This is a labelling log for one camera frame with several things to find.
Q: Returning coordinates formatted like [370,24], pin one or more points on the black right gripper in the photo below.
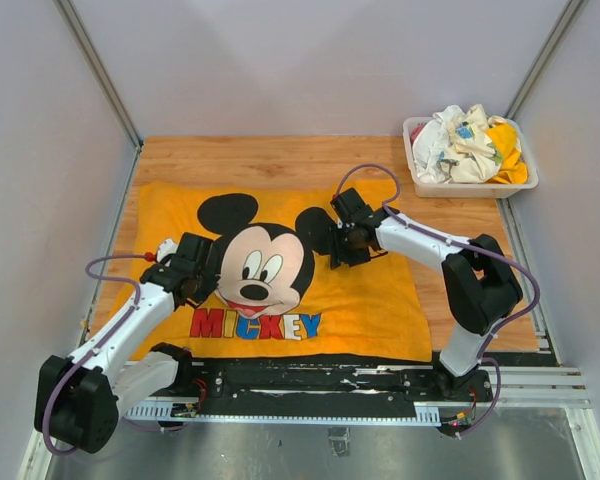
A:
[336,245]

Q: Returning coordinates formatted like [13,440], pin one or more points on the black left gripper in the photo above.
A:
[207,270]

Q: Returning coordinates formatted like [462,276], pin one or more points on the yellow pillowcase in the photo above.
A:
[277,294]

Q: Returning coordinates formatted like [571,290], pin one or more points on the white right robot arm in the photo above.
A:
[481,287]

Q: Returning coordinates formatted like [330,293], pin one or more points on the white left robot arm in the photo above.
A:
[82,397]

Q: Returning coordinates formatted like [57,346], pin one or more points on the white plastic basket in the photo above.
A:
[411,128]

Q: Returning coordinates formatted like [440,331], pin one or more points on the white crumpled cloth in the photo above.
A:
[453,147]

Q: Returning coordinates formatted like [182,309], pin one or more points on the yellow cloth in basket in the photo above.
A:
[513,169]

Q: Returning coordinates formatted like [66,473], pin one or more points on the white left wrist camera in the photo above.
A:
[166,248]

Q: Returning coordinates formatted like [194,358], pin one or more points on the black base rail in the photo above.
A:
[324,374]

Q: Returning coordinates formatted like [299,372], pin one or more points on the white cable duct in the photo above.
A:
[345,409]

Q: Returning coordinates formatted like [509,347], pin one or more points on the aluminium frame post left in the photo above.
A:
[81,36]

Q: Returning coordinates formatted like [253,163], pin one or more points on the aluminium frame post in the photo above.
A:
[565,20]
[81,36]

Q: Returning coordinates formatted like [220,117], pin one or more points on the aluminium frame post right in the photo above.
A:
[565,20]

